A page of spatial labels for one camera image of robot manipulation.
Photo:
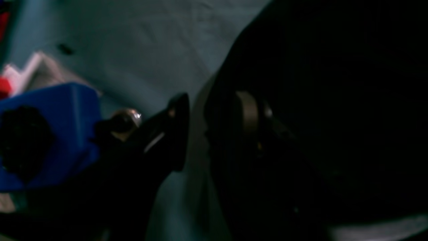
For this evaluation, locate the black screw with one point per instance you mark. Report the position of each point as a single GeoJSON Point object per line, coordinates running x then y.
{"type": "Point", "coordinates": [65, 50]}

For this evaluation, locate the red cube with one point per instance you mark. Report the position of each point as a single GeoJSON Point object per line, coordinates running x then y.
{"type": "Point", "coordinates": [5, 88]}

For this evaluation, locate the black graphic t-shirt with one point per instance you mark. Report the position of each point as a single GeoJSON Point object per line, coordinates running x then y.
{"type": "Point", "coordinates": [348, 80]}

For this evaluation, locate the light blue table cloth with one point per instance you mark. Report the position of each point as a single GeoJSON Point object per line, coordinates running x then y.
{"type": "Point", "coordinates": [140, 53]}

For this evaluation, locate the white paper under box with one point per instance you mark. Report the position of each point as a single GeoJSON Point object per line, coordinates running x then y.
{"type": "Point", "coordinates": [40, 71]}

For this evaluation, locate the metal carabiner keys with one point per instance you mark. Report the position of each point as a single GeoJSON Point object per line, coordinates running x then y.
{"type": "Point", "coordinates": [119, 127]}

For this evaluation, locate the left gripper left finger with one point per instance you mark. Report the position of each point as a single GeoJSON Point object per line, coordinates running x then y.
{"type": "Point", "coordinates": [112, 199]}

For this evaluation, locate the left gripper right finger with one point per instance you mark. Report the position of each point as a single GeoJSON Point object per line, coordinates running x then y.
{"type": "Point", "coordinates": [266, 174]}

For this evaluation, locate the blue box with knob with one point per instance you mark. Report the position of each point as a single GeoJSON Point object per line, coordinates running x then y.
{"type": "Point", "coordinates": [47, 136]}

